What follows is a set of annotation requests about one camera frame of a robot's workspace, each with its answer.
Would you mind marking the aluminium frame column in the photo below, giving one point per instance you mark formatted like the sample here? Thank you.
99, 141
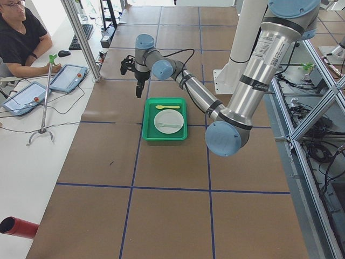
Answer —
72, 15

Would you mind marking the black computer mouse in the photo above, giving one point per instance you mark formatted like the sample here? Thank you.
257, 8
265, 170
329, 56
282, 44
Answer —
64, 53

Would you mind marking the pale green plastic fork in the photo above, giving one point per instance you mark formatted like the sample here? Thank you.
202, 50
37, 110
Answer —
160, 124

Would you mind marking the blue teach pendant near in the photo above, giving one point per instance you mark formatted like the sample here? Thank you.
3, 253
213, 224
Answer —
25, 100

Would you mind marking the aluminium frame rail right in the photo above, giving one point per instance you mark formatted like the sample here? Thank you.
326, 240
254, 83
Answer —
308, 100

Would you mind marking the yellow plastic spoon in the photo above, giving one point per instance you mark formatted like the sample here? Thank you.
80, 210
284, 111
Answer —
161, 107

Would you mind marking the green plastic tray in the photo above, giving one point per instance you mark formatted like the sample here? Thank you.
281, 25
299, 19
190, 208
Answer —
149, 132

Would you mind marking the metal stand green clip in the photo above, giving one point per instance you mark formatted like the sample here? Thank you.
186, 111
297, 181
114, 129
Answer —
43, 129

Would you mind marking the blue teach pendant far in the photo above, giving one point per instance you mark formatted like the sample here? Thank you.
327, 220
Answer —
68, 78

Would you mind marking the red cylinder tube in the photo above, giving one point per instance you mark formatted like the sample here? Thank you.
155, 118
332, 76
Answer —
18, 227

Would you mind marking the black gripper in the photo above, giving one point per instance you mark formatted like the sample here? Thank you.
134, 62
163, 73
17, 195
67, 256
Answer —
140, 77

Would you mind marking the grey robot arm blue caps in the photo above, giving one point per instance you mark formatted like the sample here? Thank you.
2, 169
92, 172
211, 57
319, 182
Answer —
283, 23

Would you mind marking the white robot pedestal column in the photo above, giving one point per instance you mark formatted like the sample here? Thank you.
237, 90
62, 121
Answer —
250, 14

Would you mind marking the blue teach pendant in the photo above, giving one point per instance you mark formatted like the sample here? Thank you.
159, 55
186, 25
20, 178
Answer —
68, 78
25, 100

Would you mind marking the white round plate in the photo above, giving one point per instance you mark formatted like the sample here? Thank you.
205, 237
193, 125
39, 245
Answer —
169, 117

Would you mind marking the seated man black shirt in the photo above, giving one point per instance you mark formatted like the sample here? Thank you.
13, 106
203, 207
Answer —
23, 40

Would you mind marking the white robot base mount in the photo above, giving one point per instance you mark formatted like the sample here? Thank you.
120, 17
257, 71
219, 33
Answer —
225, 84

